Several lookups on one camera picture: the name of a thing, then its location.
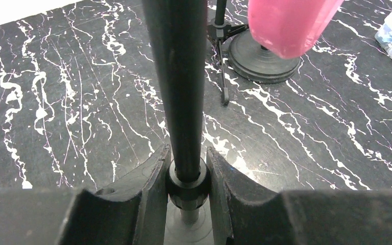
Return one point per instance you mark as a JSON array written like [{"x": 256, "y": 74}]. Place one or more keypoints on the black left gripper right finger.
[{"x": 245, "y": 212}]

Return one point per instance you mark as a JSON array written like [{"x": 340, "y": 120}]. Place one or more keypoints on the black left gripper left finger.
[{"x": 131, "y": 210}]

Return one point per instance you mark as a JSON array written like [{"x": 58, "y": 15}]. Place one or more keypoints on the black round-base microphone stand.
[{"x": 177, "y": 31}]

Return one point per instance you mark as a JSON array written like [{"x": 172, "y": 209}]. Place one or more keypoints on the pink microphone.
[{"x": 289, "y": 28}]

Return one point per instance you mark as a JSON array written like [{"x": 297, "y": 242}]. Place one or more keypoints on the black round-base stand middle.
[{"x": 255, "y": 63}]

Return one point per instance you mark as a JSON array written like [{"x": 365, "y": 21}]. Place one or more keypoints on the black tripod shock-mount stand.
[{"x": 218, "y": 31}]

